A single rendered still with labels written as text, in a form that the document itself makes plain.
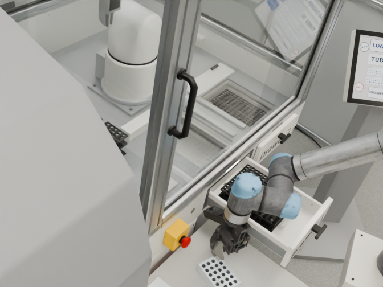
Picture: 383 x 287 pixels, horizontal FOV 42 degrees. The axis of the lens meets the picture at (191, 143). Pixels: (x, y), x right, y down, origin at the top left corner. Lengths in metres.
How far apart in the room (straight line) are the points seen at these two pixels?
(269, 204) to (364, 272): 0.51
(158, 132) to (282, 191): 0.42
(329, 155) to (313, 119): 2.05
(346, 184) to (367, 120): 0.44
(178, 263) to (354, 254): 0.59
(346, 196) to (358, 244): 1.01
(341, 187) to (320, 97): 0.82
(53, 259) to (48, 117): 0.18
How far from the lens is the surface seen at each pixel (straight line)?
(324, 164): 1.44
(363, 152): 1.42
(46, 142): 0.64
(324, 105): 3.39
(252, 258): 1.75
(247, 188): 1.35
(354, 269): 1.77
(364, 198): 3.28
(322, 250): 2.84
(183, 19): 1.00
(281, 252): 1.67
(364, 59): 2.26
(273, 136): 1.95
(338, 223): 3.00
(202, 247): 1.73
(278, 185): 1.41
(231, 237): 1.50
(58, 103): 0.66
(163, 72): 1.07
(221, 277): 1.64
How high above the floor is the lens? 2.15
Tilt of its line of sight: 42 degrees down
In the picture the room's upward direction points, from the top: 12 degrees clockwise
